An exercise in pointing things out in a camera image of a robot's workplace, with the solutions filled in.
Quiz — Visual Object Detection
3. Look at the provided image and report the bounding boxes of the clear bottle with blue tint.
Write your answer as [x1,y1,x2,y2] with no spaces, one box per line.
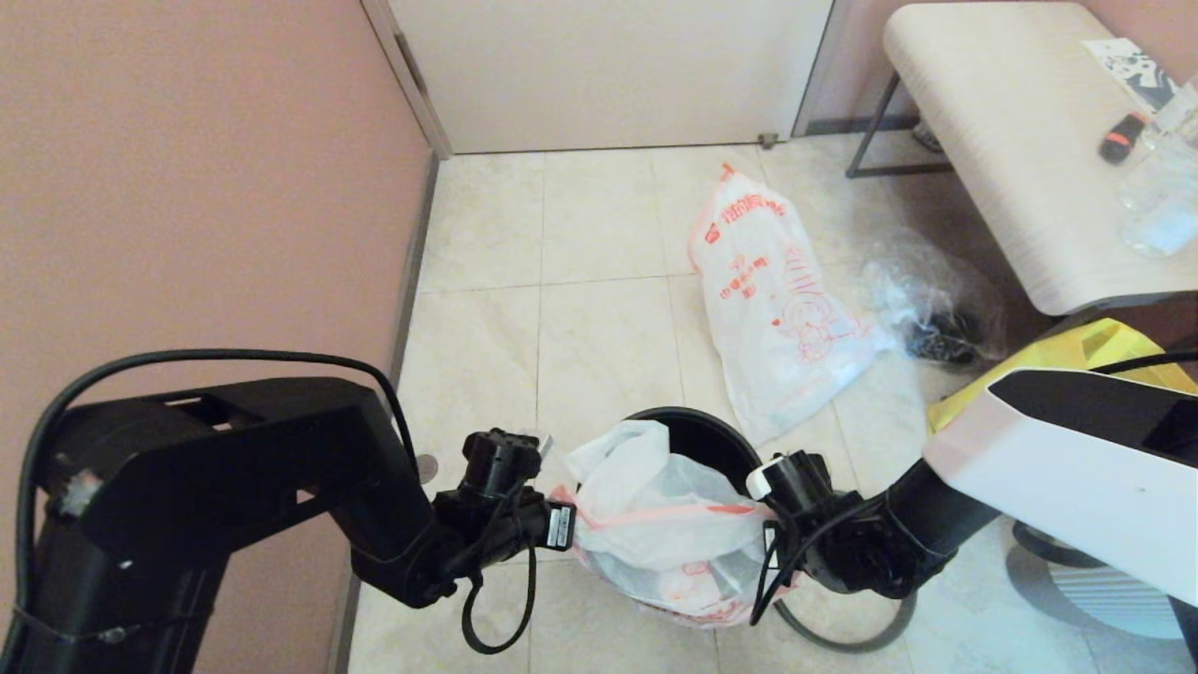
[1114,80,1198,260]

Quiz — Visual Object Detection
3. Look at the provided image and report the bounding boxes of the beige table with metal legs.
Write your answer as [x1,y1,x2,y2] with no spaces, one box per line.
[847,3,1198,316]

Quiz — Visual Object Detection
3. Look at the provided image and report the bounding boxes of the used white red liner bag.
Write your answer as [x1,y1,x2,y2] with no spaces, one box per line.
[688,164,892,447]

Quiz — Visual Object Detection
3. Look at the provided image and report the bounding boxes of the black orange small device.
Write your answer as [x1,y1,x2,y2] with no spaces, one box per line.
[1097,112,1147,167]

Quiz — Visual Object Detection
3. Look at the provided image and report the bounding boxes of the white door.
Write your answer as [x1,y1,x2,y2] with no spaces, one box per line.
[388,0,834,155]

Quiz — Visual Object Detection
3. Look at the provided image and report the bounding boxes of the black white printed leaflet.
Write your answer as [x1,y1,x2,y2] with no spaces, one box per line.
[1081,37,1176,111]

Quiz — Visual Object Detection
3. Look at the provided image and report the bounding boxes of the clear plastic bag dark contents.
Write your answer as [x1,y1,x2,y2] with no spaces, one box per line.
[859,234,1007,371]

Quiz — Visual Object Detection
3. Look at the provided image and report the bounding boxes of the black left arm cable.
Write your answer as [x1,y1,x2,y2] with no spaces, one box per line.
[14,349,422,586]

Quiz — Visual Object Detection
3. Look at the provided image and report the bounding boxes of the thin black left camera cable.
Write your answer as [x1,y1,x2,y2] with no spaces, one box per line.
[459,543,541,656]

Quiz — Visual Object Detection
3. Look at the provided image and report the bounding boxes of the grey bin retaining ring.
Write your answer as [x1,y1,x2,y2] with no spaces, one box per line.
[772,585,920,654]

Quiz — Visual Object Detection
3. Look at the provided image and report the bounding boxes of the yellow fabric bag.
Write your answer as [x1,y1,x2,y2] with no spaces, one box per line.
[927,318,1198,433]

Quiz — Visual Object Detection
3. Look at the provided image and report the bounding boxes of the black round trash bin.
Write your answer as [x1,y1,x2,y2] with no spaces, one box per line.
[622,407,766,497]

